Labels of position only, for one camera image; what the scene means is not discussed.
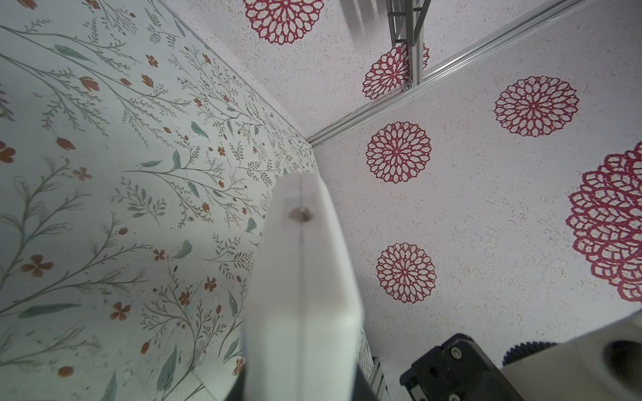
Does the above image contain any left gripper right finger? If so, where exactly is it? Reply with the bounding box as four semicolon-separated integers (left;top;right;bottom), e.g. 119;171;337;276
354;365;378;401

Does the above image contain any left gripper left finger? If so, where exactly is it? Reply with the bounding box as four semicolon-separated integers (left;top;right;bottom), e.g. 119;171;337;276
225;372;245;401

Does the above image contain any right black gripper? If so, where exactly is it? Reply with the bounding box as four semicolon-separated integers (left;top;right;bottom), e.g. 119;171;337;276
400;333;523;401

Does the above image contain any white battery compartment cover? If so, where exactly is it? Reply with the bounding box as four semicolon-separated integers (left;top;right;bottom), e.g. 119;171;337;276
195;351;245;400

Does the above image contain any white remote control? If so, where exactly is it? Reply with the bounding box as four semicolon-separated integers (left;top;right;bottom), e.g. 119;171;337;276
243;173;364;400

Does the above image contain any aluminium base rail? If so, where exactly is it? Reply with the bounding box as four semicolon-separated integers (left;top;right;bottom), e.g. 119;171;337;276
369;357;391;401

